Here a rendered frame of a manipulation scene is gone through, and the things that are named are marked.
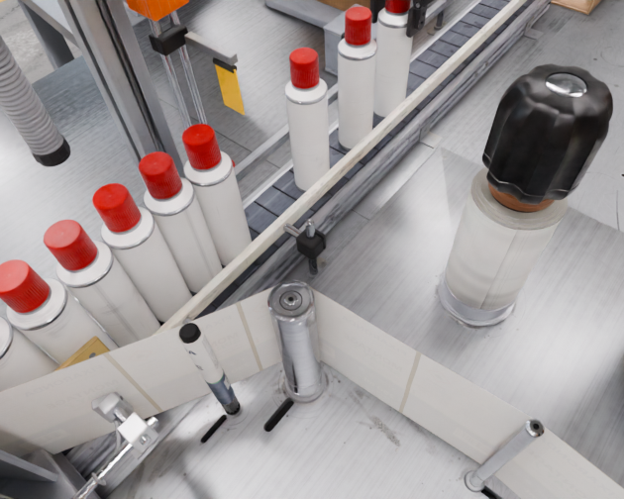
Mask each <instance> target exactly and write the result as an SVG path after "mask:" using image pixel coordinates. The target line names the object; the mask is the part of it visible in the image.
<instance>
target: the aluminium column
mask: <svg viewBox="0 0 624 499"><path fill-rule="evenodd" d="M56 1H57V3H58V5H59V7H60V9H61V11H62V13H63V15H64V17H65V19H66V21H67V23H68V25H69V27H70V29H71V31H72V33H73V35H74V37H75V39H76V41H77V44H78V46H79V48H80V50H81V52H82V54H83V56H84V58H85V60H86V62H87V65H88V67H89V69H90V71H91V73H92V75H93V77H94V79H95V81H96V83H97V86H98V88H99V90H100V92H101V94H102V96H103V98H104V100H105V102H106V104H107V106H108V109H109V111H110V113H111V115H112V117H113V119H114V121H115V123H116V125H117V127H118V130H119V132H120V134H121V136H122V138H123V140H124V142H125V144H126V146H127V148H128V151H129V153H130V155H131V157H132V159H133V161H134V163H135V165H136V167H137V169H138V170H139V163H140V161H141V159H142V158H143V157H144V156H146V155H147V154H149V153H152V152H156V151H157V150H156V147H155V144H154V142H153V139H152V137H151V135H150V132H149V129H148V126H147V124H146V121H145V118H144V116H143V113H142V111H141V108H140V105H139V103H138V100H137V98H136V95H135V93H134V90H133V88H132V85H131V83H130V80H129V77H128V75H127V72H126V70H125V67H124V65H123V62H122V60H121V58H120V56H119V54H118V51H117V49H116V46H115V44H114V42H113V39H112V37H111V35H110V32H109V30H108V28H107V25H106V23H105V21H104V18H103V16H102V14H101V11H100V9H99V7H98V5H97V2H96V0H56ZM101 1H102V3H103V6H104V8H105V10H106V13H107V15H108V18H109V20H110V22H111V25H112V27H113V29H114V32H115V34H116V36H117V39H118V41H119V44H120V46H121V49H122V51H123V54H124V56H125V59H126V61H127V64H128V66H129V68H130V70H131V73H132V75H133V78H134V81H135V83H136V86H137V88H138V91H139V94H140V96H141V99H142V101H143V104H144V107H145V109H146V112H147V115H148V117H149V120H150V123H151V125H152V128H153V131H154V134H155V137H156V141H157V144H158V147H159V149H160V151H162V152H165V153H168V154H169V155H170V156H171V157H172V159H173V162H174V164H175V167H176V169H177V172H178V174H179V177H183V178H185V175H184V172H183V168H184V167H183V164H182V162H181V159H180V156H179V154H178V151H177V148H176V145H175V143H174V140H173V137H172V135H171V132H170V129H169V126H168V124H167V121H166V118H165V116H164V113H163V110H162V108H161V106H160V103H159V100H158V97H157V95H156V90H155V88H154V85H153V82H152V79H151V77H150V74H149V71H148V69H147V66H146V63H145V60H144V58H143V55H142V52H141V50H140V47H139V44H138V41H137V39H136V36H135V33H134V30H133V28H132V25H131V22H130V20H129V17H128V14H127V11H126V9H125V6H124V3H123V1H122V0H101ZM185 179H186V178H185Z"/></svg>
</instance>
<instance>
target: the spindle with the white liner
mask: <svg viewBox="0 0 624 499"><path fill-rule="evenodd" d="M612 113H613V99H612V94H611V92H610V90H609V88H608V86H607V85H606V83H604V82H603V81H600V80H598V79H596V78H595V77H593V76H592V75H591V74H590V72H589V71H588V70H586V69H584V68H581V67H578V66H561V65H556V64H552V63H550V64H543V65H539V66H536V67H534V68H533V69H532V70H531V71H530V72H529V73H528V74H524V75H521V76H520V77H518V78H517V79H516V80H515V81H514V82H513V83H512V84H511V85H510V86H509V87H508V88H507V89H506V90H505V92H504V93H503V95H502V97H501V99H500V101H499V104H498V107H497V110H496V113H495V116H494V119H493V122H492V126H491V129H490V132H489V135H488V138H487V141H486V145H485V148H484V151H483V154H482V162H483V164H484V166H485V168H483V169H482V170H481V171H479V172H478V173H477V174H476V176H475V177H474V179H473V180H472V183H471V187H470V191H469V194H468V200H467V202H466V204H465V207H464V210H463V214H462V218H461V222H460V224H459V227H458V230H457V233H456V236H455V240H454V244H453V247H452V250H451V252H450V255H449V260H448V261H447V263H446V265H445V268H444V273H443V274H442V276H441V278H440V281H439V286H438V292H439V297H440V300H441V302H442V304H443V306H444V307H445V308H446V310H447V311H448V312H449V313H450V314H451V315H452V316H454V317H455V318H457V319H458V320H460V321H462V322H464V323H467V324H470V325H474V326H490V325H494V324H497V323H499V322H501V321H502V320H504V319H505V318H506V317H507V316H508V315H509V314H510V312H511V310H512V308H513V306H514V302H515V301H516V300H517V298H518V296H519V294H520V291H521V288H522V287H523V285H524V283H525V281H526V279H527V277H528V275H529V274H530V272H531V270H532V269H533V267H534V266H535V264H536V262H537V261H538V259H539V257H540V255H541V253H542V251H543V250H544V248H545V247H546V245H547V243H548V242H549V240H550V239H551V237H552V235H553V233H554V231H555V229H556V227H557V225H558V224H559V222H560V221H561V219H562V218H563V216H564V215H565V213H566V211H567V208H568V196H569V195H571V194H572V193H573V192H574V191H575V190H576V189H577V188H578V186H579V184H580V183H581V181H582V179H583V177H584V176H585V174H586V172H587V170H588V169H589V167H590V165H591V163H592V162H593V160H594V158H595V156H596V155H597V153H598V151H599V149H600V148H601V146H602V144H603V142H604V141H605V139H606V137H607V134H608V130H609V121H610V119H611V117H612Z"/></svg>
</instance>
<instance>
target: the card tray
mask: <svg viewBox="0 0 624 499"><path fill-rule="evenodd" d="M600 1H601V0H552V1H551V3H552V4H555V5H558V6H562V7H565V8H568V9H572V10H575V11H578V12H580V13H584V14H587V15H588V14H589V13H590V12H591V11H592V10H593V9H594V8H595V6H596V5H597V4H598V3H599V2H600Z"/></svg>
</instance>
